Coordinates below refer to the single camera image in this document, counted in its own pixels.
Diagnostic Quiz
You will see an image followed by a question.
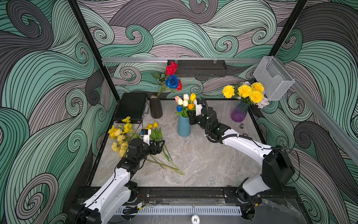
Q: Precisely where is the yellow ranunculus stem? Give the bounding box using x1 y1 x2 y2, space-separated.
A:
111 117 184 175

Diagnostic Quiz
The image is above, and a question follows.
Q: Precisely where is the teal ceramic vase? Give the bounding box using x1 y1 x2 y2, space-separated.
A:
177 116 191 137

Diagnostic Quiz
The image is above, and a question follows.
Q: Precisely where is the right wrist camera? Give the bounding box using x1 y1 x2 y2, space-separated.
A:
194 99 203 116

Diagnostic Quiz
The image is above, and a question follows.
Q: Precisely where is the red rose stem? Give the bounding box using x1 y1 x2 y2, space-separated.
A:
151 62 183 98

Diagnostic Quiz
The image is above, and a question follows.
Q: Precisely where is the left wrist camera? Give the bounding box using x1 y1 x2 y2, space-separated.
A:
140 129 152 145

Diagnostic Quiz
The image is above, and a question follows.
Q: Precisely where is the pale yellow blossom spray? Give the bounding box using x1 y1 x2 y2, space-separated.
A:
108 125 180 171

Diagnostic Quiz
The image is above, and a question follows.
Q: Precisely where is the purple glass vase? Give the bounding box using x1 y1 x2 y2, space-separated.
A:
231 101 249 123

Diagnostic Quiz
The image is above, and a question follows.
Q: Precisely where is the yellow carnation bouquet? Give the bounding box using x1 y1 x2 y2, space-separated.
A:
222 82 270 109

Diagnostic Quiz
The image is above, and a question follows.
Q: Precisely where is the white slotted cable duct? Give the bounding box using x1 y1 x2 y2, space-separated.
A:
131 206 242 216

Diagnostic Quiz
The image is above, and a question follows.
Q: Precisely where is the black hanging tray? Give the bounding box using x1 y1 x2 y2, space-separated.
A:
167 59 227 78

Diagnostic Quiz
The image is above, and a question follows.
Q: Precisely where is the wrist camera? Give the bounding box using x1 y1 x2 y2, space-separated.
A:
140 129 152 145
194 99 203 116

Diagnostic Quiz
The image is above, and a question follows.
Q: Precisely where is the blue rose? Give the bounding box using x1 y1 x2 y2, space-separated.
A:
165 75 179 89

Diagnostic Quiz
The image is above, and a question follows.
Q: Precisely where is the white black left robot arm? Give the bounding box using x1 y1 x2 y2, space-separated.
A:
65 138 165 224

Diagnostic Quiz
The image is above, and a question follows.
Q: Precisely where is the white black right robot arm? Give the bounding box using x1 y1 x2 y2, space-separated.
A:
188 107 295 202

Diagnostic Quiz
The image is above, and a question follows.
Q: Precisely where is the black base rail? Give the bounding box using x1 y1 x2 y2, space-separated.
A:
138 186 298 205

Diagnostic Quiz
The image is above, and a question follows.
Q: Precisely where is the black ribbed hard case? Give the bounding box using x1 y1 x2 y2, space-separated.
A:
114 92 147 124

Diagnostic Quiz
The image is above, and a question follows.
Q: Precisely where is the yellow tulip bouquet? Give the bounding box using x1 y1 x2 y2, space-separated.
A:
174 93 196 118

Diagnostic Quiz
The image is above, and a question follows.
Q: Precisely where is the yellow flower bunch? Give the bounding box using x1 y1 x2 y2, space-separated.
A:
146 152 185 175

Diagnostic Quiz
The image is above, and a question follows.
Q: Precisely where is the clear acrylic wall box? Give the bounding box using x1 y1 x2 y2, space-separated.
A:
253 56 295 101

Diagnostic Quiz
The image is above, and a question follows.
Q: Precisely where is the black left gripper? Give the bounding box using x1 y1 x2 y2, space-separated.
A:
135 139 163 163

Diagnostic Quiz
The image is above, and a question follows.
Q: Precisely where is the black cylindrical vase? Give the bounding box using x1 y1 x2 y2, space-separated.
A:
149 93 163 119

